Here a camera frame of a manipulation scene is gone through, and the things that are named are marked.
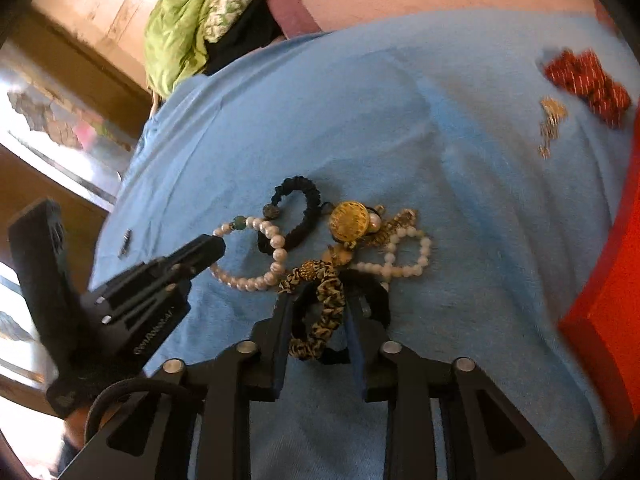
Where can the green quilt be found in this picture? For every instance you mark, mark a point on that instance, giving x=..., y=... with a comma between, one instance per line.
x=175, y=25

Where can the small black hair clip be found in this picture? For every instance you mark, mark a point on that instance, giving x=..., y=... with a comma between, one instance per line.
x=125, y=244

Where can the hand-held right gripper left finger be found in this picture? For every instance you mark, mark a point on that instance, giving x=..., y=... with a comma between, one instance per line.
x=282, y=332

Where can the red dotted scrunchie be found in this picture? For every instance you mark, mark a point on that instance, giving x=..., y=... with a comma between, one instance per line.
x=585, y=80

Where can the gold earring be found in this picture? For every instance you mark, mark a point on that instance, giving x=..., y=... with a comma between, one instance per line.
x=550, y=120

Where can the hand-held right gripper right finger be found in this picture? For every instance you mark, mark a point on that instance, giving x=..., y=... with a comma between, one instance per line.
x=356, y=352

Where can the light blue blanket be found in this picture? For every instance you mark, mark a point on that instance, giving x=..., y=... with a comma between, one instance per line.
x=350, y=135

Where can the black cloth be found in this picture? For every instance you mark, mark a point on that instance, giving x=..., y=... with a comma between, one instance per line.
x=240, y=40

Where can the red tray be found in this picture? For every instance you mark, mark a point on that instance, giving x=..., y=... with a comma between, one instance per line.
x=615, y=300

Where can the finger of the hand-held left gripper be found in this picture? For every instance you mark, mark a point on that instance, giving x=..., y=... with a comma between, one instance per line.
x=200, y=252

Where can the wooden window frame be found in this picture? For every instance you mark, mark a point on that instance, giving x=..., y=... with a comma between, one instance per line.
x=75, y=65

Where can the round gold pendant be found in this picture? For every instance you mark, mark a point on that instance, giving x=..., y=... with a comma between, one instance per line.
x=347, y=222

